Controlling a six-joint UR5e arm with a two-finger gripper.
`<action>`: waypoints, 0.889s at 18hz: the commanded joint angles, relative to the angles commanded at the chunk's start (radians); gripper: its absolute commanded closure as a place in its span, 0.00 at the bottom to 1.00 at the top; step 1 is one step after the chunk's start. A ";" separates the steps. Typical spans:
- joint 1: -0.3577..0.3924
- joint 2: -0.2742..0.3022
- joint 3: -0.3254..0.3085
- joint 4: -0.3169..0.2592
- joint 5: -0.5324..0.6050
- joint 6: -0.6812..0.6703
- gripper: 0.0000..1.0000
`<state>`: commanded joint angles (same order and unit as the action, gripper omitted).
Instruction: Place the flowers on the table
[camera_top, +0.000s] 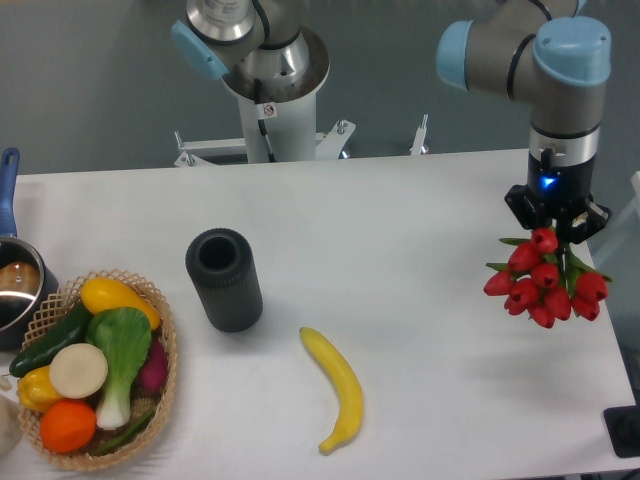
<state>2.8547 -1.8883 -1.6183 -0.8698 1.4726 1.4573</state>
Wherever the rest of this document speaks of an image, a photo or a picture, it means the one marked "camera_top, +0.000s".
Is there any black device at edge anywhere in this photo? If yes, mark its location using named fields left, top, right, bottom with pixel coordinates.
left=603, top=405, right=639, bottom=458

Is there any black base cable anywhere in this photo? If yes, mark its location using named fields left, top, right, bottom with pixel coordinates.
left=252, top=78, right=278, bottom=164

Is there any blue handled saucepan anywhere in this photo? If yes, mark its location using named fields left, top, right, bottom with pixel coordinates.
left=1, top=147, right=59, bottom=351

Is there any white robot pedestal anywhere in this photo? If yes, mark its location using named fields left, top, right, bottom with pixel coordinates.
left=173, top=90, right=431, bottom=168

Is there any purple sweet potato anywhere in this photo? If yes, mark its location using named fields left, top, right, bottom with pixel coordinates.
left=137, top=338, right=168, bottom=392

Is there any yellow bell pepper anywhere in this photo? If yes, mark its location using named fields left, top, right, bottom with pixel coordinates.
left=17, top=365, right=63, bottom=413

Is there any orange fruit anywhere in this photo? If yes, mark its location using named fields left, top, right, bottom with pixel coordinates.
left=40, top=399, right=97, bottom=454

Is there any dark grey ribbed vase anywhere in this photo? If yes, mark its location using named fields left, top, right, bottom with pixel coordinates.
left=185, top=228, right=263, bottom=333

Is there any beige round mushroom cap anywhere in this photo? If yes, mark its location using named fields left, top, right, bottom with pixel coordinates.
left=49, top=343, right=108, bottom=399

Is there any yellow squash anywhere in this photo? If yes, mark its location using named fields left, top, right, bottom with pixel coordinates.
left=80, top=277, right=161, bottom=330

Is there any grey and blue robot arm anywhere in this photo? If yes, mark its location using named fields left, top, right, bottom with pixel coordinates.
left=171, top=1, right=611, bottom=244

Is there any red tulip bouquet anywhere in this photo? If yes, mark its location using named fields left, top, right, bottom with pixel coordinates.
left=483, top=227, right=612, bottom=329

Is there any green bok choy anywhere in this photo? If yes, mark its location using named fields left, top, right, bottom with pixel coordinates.
left=86, top=307, right=152, bottom=430

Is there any dark green cucumber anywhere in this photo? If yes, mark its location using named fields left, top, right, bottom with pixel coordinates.
left=9, top=301, right=93, bottom=378

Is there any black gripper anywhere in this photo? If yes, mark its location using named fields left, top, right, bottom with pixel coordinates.
left=505, top=148, right=612, bottom=244

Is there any white garlic bulb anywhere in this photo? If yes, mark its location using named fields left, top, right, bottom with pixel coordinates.
left=0, top=375, right=22, bottom=456

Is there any yellow banana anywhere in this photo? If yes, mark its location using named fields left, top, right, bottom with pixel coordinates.
left=299, top=327, right=364, bottom=455

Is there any green chili pepper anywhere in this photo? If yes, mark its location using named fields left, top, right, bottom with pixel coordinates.
left=91, top=408, right=155, bottom=456

